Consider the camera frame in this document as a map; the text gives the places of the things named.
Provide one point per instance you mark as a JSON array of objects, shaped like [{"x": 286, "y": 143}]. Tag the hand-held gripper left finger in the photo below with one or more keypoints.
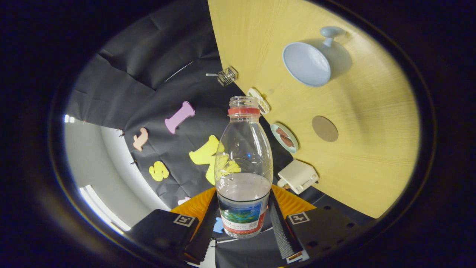
[{"x": 202, "y": 238}]

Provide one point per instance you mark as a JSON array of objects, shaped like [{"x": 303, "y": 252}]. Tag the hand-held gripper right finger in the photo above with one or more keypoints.
[{"x": 283, "y": 234}]

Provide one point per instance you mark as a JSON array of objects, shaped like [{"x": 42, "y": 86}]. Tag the clear plastic juice bottle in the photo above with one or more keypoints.
[{"x": 243, "y": 182}]

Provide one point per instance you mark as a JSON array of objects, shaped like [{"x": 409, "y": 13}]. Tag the round brown coaster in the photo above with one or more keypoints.
[{"x": 325, "y": 128}]

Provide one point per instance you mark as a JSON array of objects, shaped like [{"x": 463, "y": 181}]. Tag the white cup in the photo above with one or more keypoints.
[{"x": 306, "y": 65}]

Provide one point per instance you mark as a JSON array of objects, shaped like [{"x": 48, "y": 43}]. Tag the white toaster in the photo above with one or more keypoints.
[{"x": 297, "y": 175}]

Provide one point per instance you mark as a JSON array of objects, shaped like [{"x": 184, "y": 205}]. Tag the brown meat piece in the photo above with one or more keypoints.
[
  {"x": 281, "y": 132},
  {"x": 287, "y": 141}
]

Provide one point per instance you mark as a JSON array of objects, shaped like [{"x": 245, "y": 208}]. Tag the pale green plate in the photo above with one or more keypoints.
[{"x": 275, "y": 132}]

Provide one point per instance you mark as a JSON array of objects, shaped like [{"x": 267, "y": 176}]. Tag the long ceiling light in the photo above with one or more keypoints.
[{"x": 102, "y": 208}]

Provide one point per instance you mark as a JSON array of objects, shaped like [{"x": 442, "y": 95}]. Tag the wooden table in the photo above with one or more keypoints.
[{"x": 372, "y": 149}]

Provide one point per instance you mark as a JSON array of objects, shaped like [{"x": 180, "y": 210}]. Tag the white divided food tray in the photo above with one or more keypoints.
[{"x": 260, "y": 102}]

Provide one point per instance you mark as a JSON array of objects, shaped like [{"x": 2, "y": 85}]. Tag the small ceiling light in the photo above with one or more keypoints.
[{"x": 68, "y": 118}]

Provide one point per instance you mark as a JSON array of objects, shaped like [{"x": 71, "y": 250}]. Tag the black backdrop cloth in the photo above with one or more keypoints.
[{"x": 167, "y": 56}]

